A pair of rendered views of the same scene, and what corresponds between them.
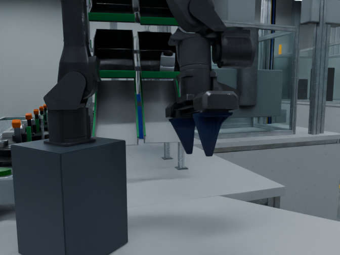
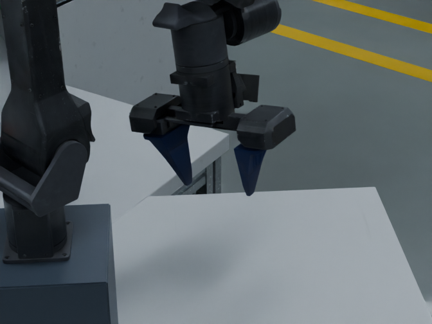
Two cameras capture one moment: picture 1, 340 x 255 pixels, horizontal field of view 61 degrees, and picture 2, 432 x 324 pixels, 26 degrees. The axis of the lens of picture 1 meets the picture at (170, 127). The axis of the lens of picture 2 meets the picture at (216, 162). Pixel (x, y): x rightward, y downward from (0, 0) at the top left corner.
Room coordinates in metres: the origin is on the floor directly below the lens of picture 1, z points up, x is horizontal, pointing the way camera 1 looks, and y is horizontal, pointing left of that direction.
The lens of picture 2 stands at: (-0.20, 0.52, 1.60)
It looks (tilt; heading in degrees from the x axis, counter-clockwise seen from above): 30 degrees down; 321
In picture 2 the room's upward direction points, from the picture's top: straight up
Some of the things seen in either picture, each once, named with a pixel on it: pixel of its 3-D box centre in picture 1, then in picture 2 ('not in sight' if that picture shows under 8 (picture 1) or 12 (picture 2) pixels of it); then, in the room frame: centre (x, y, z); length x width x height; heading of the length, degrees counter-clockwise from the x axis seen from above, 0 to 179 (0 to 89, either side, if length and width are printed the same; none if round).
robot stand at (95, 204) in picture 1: (72, 196); (47, 321); (0.51, 0.18, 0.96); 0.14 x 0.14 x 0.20; 56
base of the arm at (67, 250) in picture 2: (70, 125); (36, 216); (0.51, 0.18, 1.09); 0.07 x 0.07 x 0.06; 56
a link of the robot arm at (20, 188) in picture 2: (70, 91); (31, 162); (0.51, 0.17, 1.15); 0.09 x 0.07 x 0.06; 7
